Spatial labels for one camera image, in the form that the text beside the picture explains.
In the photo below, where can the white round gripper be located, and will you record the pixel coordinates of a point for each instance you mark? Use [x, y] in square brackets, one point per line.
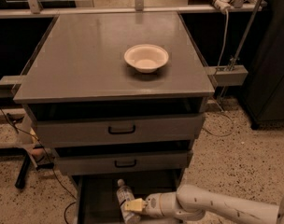
[151, 203]

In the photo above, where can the clear plastic bottle blue label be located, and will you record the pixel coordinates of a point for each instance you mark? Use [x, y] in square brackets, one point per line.
[124, 194]

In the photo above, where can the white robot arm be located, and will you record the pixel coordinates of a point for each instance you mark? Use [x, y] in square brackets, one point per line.
[190, 203]

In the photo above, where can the open bottom grey drawer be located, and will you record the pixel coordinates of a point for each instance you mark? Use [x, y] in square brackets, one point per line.
[97, 194]

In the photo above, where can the middle grey drawer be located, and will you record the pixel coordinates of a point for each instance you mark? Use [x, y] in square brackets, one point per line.
[124, 163]

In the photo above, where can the top grey drawer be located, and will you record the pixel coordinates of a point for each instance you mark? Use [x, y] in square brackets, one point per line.
[97, 132]

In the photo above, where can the grey drawer cabinet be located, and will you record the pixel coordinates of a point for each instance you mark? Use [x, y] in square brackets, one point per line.
[80, 73]

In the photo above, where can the black table leg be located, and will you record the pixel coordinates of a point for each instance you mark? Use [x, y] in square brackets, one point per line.
[20, 182]

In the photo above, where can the white paper bowl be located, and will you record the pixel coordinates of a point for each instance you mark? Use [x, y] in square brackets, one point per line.
[146, 58]

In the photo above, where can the grey metal side bracket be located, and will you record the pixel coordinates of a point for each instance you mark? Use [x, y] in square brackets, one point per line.
[226, 78]

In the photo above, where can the grey metal rail frame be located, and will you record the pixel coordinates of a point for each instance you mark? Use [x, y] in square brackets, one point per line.
[117, 3]

